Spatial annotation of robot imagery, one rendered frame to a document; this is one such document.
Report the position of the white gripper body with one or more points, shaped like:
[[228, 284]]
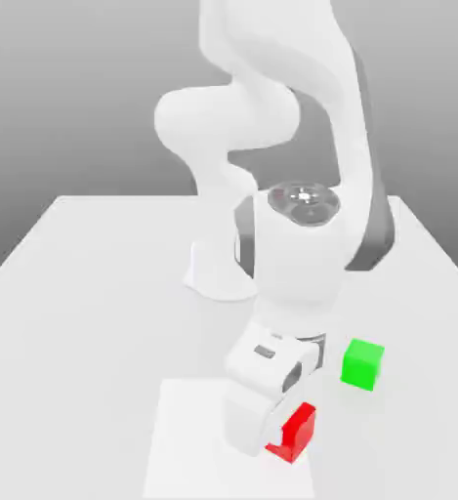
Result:
[[248, 422]]

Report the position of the small red cube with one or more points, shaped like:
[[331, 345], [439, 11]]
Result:
[[299, 431]]

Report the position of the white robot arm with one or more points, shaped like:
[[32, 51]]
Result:
[[291, 258]]

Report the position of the small green cube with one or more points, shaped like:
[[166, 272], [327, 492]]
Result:
[[361, 365]]

